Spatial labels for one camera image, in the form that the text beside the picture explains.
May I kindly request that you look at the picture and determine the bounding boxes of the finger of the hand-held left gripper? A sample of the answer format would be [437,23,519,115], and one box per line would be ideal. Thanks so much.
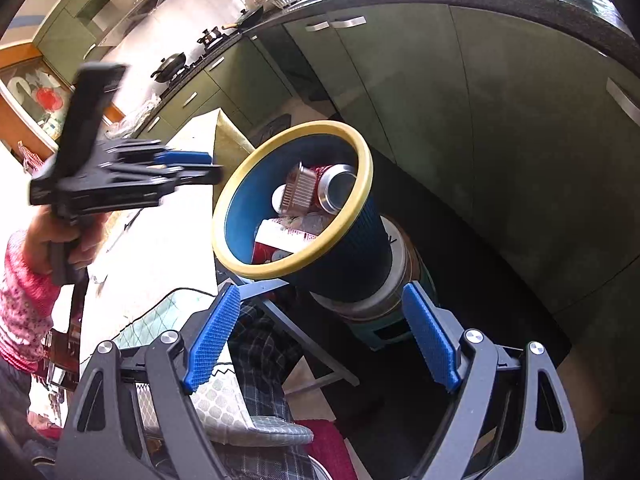
[100,141,212,166]
[107,162,224,196]

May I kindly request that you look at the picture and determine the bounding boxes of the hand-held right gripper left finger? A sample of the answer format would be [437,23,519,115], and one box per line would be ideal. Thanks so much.
[55,282,242,480]

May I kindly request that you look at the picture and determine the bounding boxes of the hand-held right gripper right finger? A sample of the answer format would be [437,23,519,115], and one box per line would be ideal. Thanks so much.
[401,282,586,480]

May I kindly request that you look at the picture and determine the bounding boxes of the red and white carton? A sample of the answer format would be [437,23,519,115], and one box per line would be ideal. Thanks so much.
[252,217,326,266]

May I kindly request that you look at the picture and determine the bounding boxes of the silver foil tray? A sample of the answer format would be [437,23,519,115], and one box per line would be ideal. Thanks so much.
[272,161,321,213]

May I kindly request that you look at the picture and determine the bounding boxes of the blue bin with yellow rim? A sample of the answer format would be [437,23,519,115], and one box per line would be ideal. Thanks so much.
[211,121,396,303]

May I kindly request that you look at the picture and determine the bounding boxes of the red soda can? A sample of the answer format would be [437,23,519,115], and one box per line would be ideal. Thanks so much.
[312,164,359,214]

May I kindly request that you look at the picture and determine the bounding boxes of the person's left hand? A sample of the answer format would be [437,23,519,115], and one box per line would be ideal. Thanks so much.
[22,207,108,275]

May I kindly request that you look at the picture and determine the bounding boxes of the dark plaid cloth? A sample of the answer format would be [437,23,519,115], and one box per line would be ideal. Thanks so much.
[200,305,333,480]

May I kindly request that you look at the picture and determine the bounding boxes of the teal lace-trimmed cloth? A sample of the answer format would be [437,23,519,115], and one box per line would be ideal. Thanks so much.
[115,287,236,356]

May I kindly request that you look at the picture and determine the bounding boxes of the clear plastic bag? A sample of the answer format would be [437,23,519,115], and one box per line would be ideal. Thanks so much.
[121,97,162,134]

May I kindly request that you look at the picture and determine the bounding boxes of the white grey patterned cushion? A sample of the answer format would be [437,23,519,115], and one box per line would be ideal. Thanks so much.
[136,362,313,448]

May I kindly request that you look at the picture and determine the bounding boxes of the stool under bin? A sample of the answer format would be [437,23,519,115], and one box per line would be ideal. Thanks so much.
[310,215,437,352]

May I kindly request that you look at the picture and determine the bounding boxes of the black wok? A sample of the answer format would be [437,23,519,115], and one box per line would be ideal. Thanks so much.
[150,51,189,84]

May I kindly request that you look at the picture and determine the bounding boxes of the green drawer cabinet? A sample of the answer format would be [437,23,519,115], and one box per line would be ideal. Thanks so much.
[145,35,306,146]

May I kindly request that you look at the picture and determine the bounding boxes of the wooden framed glass panel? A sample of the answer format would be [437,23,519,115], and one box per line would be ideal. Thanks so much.
[0,42,126,162]

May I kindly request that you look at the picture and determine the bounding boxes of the red knitted cloth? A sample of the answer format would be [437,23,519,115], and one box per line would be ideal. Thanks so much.
[295,419,359,480]

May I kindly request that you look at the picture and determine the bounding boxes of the black frying pan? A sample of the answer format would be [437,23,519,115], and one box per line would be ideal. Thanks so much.
[222,5,266,32]

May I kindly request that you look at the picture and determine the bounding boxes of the green curved door cabinet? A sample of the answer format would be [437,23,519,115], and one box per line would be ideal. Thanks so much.
[282,2,640,361]

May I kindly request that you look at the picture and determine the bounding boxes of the grey metal table frame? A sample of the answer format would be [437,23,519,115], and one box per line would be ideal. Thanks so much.
[217,265,361,389]

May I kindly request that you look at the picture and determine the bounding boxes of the green wall cabinets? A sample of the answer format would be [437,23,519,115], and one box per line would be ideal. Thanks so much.
[30,0,196,72]

